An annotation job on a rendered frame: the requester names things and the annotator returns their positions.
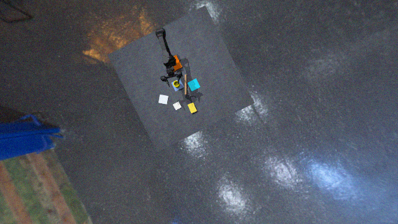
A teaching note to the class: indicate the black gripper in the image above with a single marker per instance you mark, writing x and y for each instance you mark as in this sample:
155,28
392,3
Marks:
178,75

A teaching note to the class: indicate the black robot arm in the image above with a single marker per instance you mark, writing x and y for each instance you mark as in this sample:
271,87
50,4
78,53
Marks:
168,59

